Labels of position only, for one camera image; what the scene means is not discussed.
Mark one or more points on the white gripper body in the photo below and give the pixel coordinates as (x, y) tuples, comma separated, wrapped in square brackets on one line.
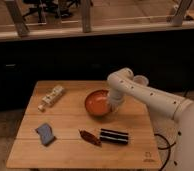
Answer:
[(114, 99)]

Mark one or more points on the orange ceramic bowl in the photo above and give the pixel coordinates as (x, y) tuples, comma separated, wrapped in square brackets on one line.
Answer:
[(96, 103)]

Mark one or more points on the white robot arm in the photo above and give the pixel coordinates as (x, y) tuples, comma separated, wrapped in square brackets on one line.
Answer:
[(179, 108)]

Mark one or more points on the clear plastic cup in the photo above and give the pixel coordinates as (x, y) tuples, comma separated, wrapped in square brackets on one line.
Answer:
[(140, 79)]

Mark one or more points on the black striped rectangular case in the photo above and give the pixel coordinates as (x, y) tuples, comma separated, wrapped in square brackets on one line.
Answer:
[(114, 136)]

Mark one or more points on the red chili pepper toy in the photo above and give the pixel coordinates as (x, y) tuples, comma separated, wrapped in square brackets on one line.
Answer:
[(90, 138)]

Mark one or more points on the black office chair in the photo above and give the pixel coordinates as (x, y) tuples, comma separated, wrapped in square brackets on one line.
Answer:
[(59, 10)]

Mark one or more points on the middle grey railing post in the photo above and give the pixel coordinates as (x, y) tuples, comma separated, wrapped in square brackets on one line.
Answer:
[(85, 14)]

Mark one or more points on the grey railing post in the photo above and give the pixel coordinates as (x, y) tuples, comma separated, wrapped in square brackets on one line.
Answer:
[(15, 13), (85, 14), (178, 17)]

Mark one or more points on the right grey railing post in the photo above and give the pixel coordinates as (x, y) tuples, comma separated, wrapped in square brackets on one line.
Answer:
[(178, 17)]

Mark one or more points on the left grey railing post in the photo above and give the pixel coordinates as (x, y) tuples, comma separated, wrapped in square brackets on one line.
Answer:
[(15, 13)]

